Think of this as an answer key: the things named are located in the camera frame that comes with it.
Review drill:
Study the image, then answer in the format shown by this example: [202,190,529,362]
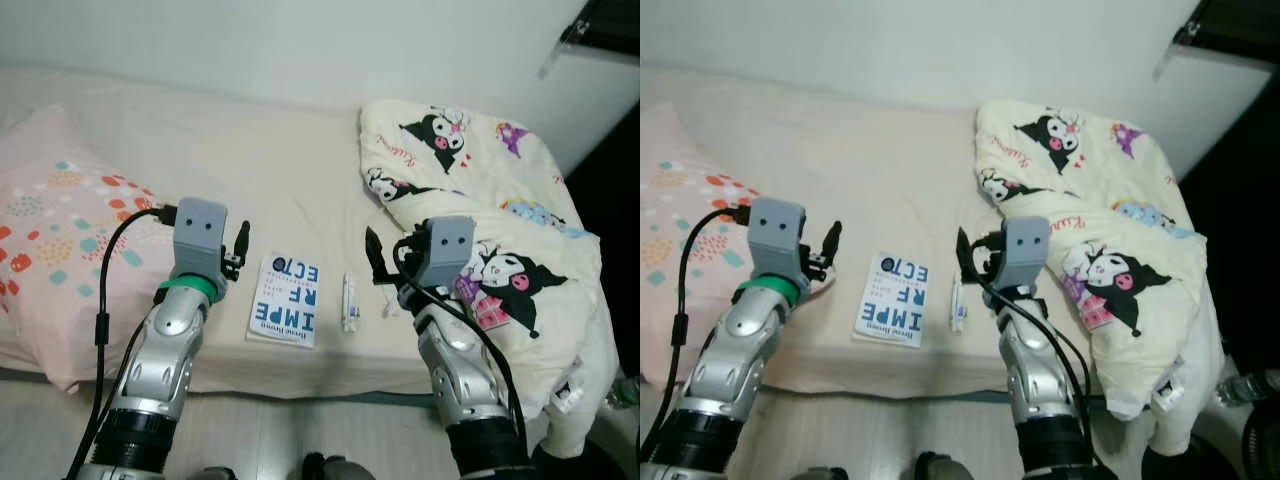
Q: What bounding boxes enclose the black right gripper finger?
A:
[956,228,986,281]
[366,227,399,286]

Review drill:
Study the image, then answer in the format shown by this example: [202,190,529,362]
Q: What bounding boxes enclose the pink dotted pillow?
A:
[0,103,186,391]
[640,103,791,389]

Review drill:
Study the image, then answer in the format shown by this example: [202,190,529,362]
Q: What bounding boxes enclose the cream cartoon print blanket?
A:
[975,98,1241,456]
[358,98,621,459]

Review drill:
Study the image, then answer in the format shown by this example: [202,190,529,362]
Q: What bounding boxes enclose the white book blue letters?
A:
[245,252,323,349]
[853,250,931,349]

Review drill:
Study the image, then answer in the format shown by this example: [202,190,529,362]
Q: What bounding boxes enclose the cream sheeted bed mattress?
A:
[0,65,601,396]
[640,65,1216,396]

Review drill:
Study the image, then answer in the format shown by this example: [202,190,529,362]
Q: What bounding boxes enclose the grey right robot leg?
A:
[300,452,376,480]
[915,452,986,480]

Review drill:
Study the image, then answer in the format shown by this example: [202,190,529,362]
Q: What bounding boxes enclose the black furniture panel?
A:
[1180,100,1280,376]

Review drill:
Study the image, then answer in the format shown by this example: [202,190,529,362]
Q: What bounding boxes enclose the black round object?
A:
[1140,445,1216,480]
[530,440,601,480]

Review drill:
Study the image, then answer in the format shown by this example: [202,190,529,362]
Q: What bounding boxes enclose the black shelf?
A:
[1175,0,1280,69]
[560,0,641,56]

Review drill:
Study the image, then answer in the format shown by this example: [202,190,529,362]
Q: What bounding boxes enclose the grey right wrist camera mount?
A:
[998,215,1051,291]
[425,215,476,291]

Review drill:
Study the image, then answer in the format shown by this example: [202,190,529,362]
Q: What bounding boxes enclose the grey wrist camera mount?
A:
[998,215,1051,291]
[748,197,807,296]
[172,197,229,301]
[425,215,476,291]

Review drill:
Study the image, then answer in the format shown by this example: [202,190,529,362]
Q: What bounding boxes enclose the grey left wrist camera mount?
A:
[172,197,229,301]
[748,197,807,296]

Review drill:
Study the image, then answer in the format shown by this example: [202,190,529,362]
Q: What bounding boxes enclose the black ring-shaped object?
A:
[1240,400,1280,480]

